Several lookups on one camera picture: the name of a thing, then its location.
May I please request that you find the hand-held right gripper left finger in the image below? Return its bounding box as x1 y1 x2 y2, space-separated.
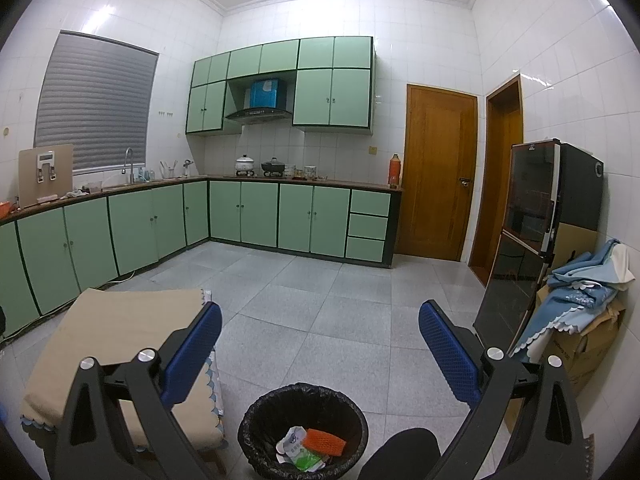
52 301 223 480

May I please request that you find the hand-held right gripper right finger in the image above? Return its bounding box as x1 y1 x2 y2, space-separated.
419 300 588 480

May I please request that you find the waste bin with black bag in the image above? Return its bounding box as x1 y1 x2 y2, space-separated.
237 382 370 480

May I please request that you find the large orange foam net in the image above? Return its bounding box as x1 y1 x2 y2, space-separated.
303 428 347 457

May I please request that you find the green and white plastic packet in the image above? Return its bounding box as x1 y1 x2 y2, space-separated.
280 450 326 472

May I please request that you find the table with beige cloth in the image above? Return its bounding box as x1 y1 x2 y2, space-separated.
20 287 228 453

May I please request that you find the person's leg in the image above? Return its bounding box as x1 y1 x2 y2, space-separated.
357 427 442 480

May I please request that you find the large cardboard box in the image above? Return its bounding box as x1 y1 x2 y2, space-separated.
502 287 628 436

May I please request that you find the light blue cloth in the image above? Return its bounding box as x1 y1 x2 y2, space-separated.
510 240 636 358

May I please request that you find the green base cabinet with sink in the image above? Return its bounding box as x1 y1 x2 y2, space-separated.
0 177 211 346

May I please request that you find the cardboard box behind fridge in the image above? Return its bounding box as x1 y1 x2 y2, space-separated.
550 221 601 271

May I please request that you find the green base cabinet with drawers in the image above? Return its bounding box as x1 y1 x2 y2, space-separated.
207 175 403 266

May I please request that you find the black glass door fridge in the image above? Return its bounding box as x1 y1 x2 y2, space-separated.
472 139 605 356

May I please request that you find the brown wooden door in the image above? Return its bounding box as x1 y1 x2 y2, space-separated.
395 83 478 262

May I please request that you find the range hood with blue film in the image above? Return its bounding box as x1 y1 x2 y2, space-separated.
224 77 293 125

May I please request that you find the grey window blind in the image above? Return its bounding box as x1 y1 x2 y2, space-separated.
34 31 160 173

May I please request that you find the brown wooden door frame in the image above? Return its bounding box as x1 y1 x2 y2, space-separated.
467 76 523 288

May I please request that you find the green wall cabinet unit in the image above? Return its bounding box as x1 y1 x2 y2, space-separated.
185 36 375 136

